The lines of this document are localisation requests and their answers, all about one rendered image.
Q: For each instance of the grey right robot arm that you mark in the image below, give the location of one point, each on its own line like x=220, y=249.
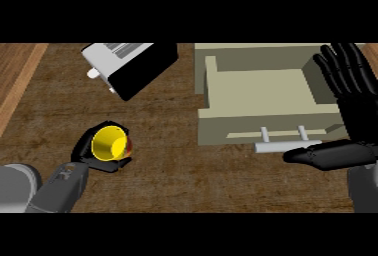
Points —
x=363, y=188

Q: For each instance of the black and white toaster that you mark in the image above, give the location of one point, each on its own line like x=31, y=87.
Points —
x=128, y=65

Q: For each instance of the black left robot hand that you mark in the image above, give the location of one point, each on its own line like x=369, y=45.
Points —
x=82, y=146

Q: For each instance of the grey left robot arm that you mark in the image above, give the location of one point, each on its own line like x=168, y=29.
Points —
x=44, y=188

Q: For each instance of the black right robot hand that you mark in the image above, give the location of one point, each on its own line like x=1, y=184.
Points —
x=354, y=100

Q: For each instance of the beige drawer front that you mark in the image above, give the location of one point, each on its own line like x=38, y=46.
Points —
x=265, y=128

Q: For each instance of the yellow cup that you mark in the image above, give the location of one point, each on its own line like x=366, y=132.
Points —
x=112, y=144

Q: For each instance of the beige cabinet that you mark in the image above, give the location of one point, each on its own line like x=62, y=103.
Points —
x=255, y=55

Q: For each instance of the beige open drawer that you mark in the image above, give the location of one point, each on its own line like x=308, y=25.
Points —
x=259, y=90

